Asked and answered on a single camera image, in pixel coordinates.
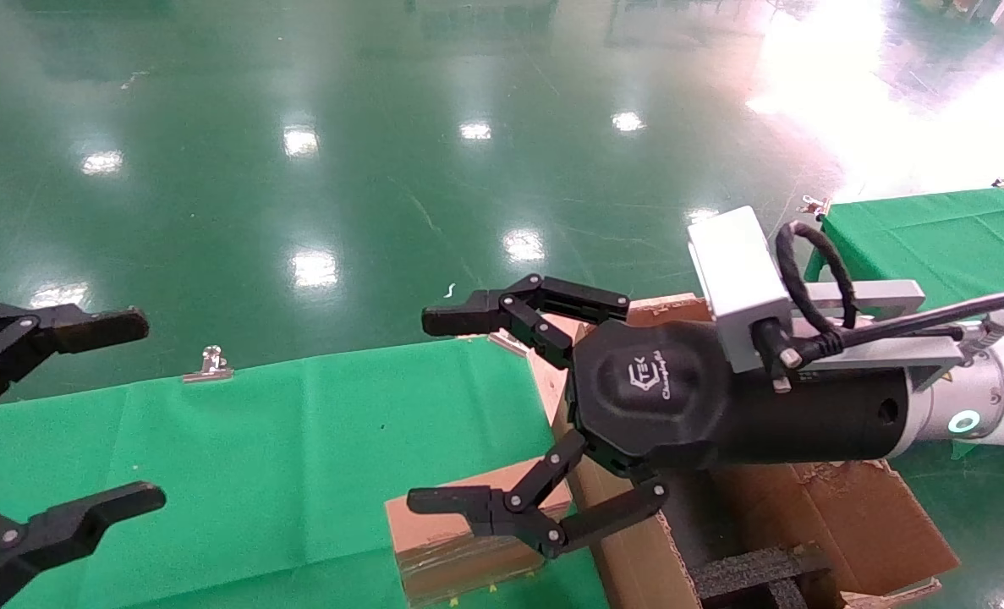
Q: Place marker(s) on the large open brown carton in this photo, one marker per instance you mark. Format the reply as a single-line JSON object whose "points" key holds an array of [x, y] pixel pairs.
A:
{"points": [[857, 524]]}

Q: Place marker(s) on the large green table cloth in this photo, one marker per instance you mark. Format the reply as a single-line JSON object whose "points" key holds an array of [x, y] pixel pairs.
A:
{"points": [[256, 465]]}

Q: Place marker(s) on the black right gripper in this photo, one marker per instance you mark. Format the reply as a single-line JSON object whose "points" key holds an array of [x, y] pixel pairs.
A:
{"points": [[654, 397]]}

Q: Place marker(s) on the small brown cardboard box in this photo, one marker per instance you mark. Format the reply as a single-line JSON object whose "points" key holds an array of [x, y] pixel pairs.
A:
{"points": [[442, 554]]}

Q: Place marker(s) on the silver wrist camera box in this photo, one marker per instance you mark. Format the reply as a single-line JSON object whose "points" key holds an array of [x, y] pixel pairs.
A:
{"points": [[734, 271]]}

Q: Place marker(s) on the black foam insert strip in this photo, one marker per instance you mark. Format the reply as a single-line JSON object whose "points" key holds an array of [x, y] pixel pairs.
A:
{"points": [[747, 571]]}

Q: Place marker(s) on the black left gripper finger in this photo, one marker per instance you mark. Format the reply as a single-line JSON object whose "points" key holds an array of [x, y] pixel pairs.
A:
{"points": [[87, 328], [62, 529]]}

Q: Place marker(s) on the silver camera mount bracket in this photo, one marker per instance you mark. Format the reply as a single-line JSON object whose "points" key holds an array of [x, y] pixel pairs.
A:
{"points": [[874, 296]]}

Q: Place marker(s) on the green cloth with hanging corner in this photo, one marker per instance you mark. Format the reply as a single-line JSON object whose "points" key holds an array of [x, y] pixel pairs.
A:
{"points": [[933, 237]]}

